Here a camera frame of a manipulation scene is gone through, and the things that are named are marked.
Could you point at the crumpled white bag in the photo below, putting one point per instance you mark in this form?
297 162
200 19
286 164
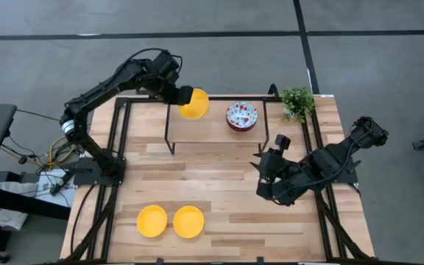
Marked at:
6 219

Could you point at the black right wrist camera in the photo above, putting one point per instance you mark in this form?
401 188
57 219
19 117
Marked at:
282 141

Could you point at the black metal table frame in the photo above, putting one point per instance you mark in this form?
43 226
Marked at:
234 98

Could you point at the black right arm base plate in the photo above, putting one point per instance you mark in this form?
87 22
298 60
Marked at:
350 176

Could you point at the black low bench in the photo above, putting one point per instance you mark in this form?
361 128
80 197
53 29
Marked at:
31 208

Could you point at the yellow mini bowl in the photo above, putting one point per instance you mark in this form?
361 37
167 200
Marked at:
199 105
188 221
152 221

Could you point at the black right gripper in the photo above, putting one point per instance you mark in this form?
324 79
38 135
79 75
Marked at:
276 165

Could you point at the wooden shelf black metal legs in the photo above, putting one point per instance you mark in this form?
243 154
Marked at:
204 130

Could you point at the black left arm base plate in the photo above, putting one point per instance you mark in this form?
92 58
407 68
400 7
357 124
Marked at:
87 176

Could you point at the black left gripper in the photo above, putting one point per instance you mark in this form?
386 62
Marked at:
182 95

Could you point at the white cloth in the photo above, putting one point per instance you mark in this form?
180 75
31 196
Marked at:
17 188

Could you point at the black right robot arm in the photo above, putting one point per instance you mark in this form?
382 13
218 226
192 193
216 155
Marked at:
366 134

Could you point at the small black edge bracket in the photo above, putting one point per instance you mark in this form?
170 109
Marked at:
159 261
260 260

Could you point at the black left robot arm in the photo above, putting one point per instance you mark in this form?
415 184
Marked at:
101 86

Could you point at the black curved hook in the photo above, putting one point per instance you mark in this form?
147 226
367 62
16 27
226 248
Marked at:
273 90

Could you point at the small green plant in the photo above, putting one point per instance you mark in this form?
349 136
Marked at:
298 103

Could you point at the black power adapter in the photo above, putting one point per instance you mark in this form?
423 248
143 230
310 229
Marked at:
55 189

